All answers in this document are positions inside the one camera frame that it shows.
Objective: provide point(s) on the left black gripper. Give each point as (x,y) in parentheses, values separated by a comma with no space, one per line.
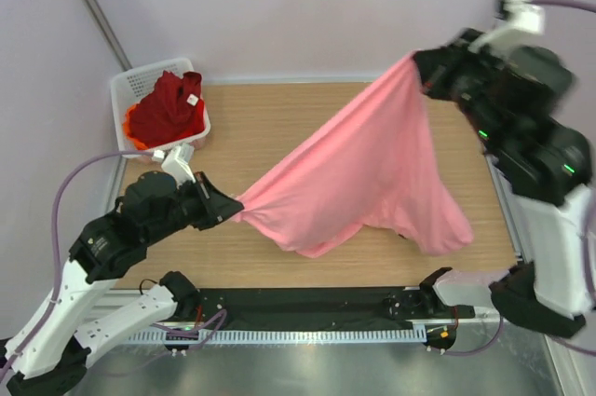
(222,206)

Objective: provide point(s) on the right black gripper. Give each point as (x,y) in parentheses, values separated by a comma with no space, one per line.
(432,63)

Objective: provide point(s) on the pink t shirt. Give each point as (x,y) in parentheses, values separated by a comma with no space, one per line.
(373,164)

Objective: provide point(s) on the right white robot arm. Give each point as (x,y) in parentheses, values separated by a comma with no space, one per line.
(549,170)

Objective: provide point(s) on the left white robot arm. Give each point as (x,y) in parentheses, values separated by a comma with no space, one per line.
(53,352)

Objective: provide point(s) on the dark red t shirt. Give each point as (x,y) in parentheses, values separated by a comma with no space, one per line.
(174,99)

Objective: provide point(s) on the orange t shirt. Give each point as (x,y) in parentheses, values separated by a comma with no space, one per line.
(147,133)

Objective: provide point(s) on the white slotted cable duct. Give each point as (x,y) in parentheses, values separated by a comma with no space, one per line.
(154,336)

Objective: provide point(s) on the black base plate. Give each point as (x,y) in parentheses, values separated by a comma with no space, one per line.
(327,309)

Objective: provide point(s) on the left aluminium frame post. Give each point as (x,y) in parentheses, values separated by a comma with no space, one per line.
(94,9)

